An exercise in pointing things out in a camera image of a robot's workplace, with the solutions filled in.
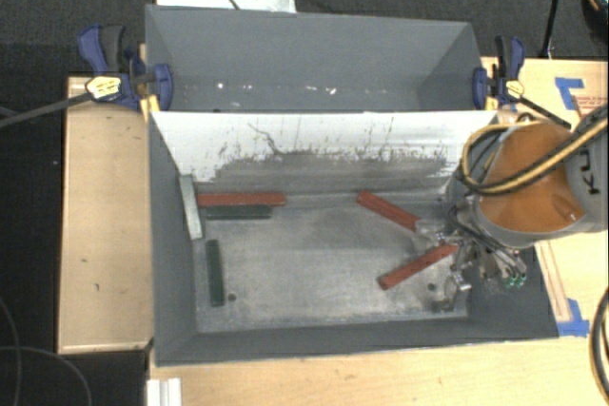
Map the pale wood board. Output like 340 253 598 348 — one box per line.
56 74 156 356

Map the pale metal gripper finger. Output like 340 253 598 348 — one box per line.
429 272 474 314
412 217 454 254

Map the dark green flat block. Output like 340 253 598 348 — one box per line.
205 239 226 308
204 204 273 221

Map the red-brown flat block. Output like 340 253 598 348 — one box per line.
196 190 288 209
377 242 461 292
356 189 422 233

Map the grey metal bin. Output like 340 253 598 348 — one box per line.
144 3 560 368

